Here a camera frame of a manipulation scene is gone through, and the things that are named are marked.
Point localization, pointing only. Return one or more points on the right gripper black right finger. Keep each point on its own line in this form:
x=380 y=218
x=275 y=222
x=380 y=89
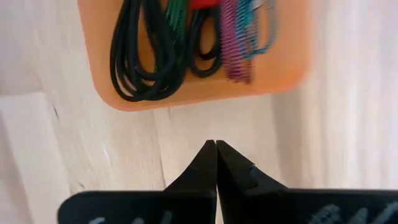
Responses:
x=245 y=202

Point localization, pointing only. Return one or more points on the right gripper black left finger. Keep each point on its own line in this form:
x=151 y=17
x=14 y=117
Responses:
x=192 y=202

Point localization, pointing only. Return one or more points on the orange plastic bin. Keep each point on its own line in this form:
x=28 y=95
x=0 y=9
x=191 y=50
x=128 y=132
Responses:
x=273 y=74

